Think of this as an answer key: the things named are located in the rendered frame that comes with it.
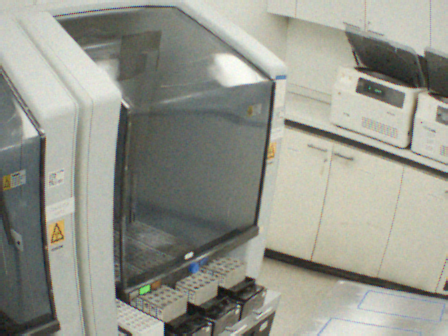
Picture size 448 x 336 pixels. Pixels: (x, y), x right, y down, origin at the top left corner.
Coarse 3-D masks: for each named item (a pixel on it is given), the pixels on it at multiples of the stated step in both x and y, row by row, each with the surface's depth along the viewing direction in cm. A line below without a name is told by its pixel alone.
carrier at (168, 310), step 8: (176, 296) 161; (184, 296) 162; (160, 304) 155; (168, 304) 156; (176, 304) 159; (184, 304) 163; (160, 312) 155; (168, 312) 156; (176, 312) 160; (184, 312) 164; (168, 320) 157
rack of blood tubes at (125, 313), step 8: (120, 304) 154; (120, 312) 151; (128, 312) 151; (136, 312) 151; (120, 320) 145; (128, 320) 146; (136, 320) 148; (144, 320) 148; (152, 320) 148; (120, 328) 150; (128, 328) 142; (136, 328) 143; (144, 328) 145; (152, 328) 144; (160, 328) 147
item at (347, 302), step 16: (336, 288) 186; (352, 288) 186; (368, 288) 185; (384, 288) 185; (320, 304) 175; (336, 304) 175; (352, 304) 174; (368, 304) 174; (384, 304) 173; (400, 304) 173; (416, 304) 172; (432, 304) 171; (320, 320) 165; (336, 320) 164; (352, 320) 164; (368, 320) 163; (384, 320) 163; (400, 320) 162; (416, 320) 161; (432, 320) 160
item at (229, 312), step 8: (224, 304) 173; (232, 304) 173; (200, 312) 167; (208, 312) 169; (216, 312) 168; (224, 312) 168; (232, 312) 172; (208, 320) 165; (216, 320) 165; (224, 320) 169; (232, 320) 173; (216, 328) 166; (224, 328) 170; (240, 328) 171
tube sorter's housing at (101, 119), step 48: (96, 0) 191; (144, 0) 189; (192, 0) 188; (48, 48) 120; (240, 48) 178; (96, 96) 117; (96, 144) 120; (96, 192) 124; (96, 240) 127; (96, 288) 129
